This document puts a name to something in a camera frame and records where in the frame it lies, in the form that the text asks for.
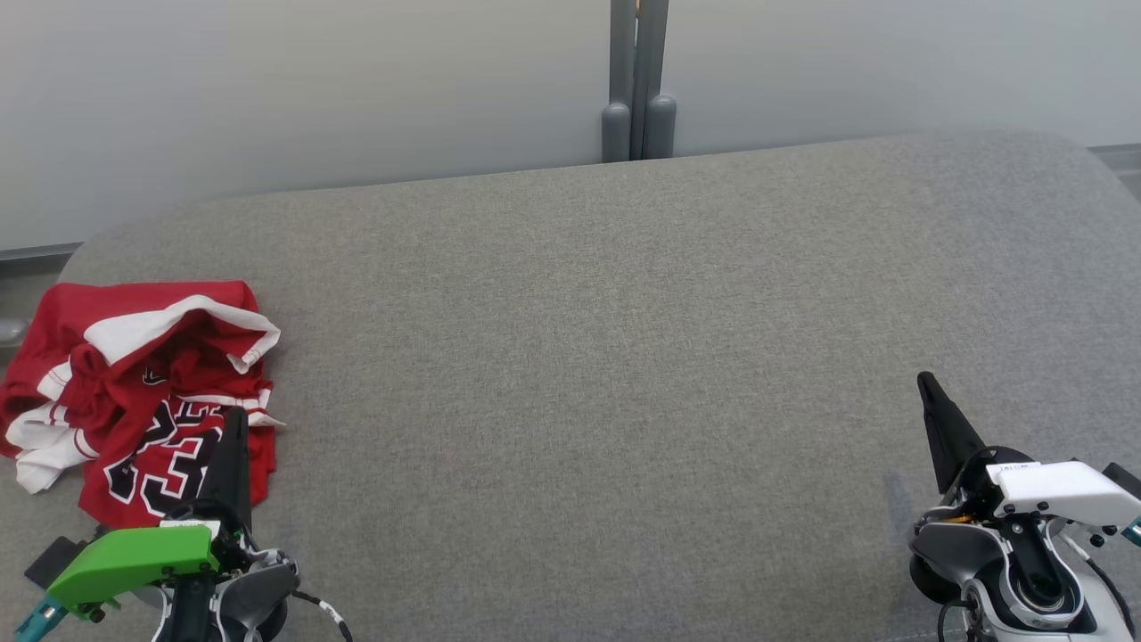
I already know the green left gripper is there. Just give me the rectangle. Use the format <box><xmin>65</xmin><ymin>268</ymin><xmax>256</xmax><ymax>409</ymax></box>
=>
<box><xmin>46</xmin><ymin>407</ymin><xmax>254</xmax><ymax>622</ymax></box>

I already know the grey skirting rail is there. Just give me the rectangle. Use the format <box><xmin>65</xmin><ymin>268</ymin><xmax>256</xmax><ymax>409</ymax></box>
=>
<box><xmin>1089</xmin><ymin>143</ymin><xmax>1141</xmax><ymax>176</ymax></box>
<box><xmin>0</xmin><ymin>243</ymin><xmax>86</xmax><ymax>270</ymax></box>

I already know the red jersey number 23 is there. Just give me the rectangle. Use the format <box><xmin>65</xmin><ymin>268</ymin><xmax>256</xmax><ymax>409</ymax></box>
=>
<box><xmin>0</xmin><ymin>281</ymin><xmax>286</xmax><ymax>529</ymax></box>

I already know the black cable teal plug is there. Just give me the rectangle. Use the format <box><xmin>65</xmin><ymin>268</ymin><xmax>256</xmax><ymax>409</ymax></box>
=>
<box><xmin>1083</xmin><ymin>519</ymin><xmax>1141</xmax><ymax>642</ymax></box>
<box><xmin>13</xmin><ymin>597</ymin><xmax>65</xmax><ymax>642</ymax></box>

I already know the grey partition post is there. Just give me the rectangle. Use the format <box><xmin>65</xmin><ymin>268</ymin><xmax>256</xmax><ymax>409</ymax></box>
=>
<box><xmin>602</xmin><ymin>0</ymin><xmax>677</xmax><ymax>163</ymax></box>

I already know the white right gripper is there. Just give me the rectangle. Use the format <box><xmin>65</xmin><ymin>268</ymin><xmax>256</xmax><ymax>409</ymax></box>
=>
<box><xmin>916</xmin><ymin>372</ymin><xmax>1141</xmax><ymax>531</ymax></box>

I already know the thin black tagged cable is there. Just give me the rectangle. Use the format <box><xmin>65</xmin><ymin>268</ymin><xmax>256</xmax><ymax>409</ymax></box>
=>
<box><xmin>291</xmin><ymin>588</ymin><xmax>355</xmax><ymax>642</ymax></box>

